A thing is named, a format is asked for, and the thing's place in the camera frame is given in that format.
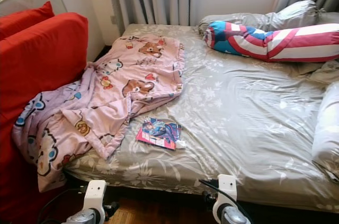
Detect pink and blue comic book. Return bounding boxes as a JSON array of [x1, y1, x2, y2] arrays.
[[136, 117, 184, 151]]

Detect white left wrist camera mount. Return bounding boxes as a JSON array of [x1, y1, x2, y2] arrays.
[[83, 180, 108, 220]]

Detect pink cartoon blanket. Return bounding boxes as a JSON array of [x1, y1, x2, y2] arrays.
[[12, 34, 186, 193]]

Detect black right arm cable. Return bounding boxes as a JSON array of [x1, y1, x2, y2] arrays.
[[198, 178, 255, 224]]

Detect red folded mattress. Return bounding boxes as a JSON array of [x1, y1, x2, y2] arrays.
[[0, 1, 90, 224]]

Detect grey pillow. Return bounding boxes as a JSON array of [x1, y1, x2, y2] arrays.
[[198, 0, 339, 35]]

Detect bed with grey floral sheet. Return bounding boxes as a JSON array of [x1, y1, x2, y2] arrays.
[[64, 23, 339, 213]]

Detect red white blue bolster pillow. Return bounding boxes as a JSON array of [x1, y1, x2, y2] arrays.
[[204, 20, 339, 64]]

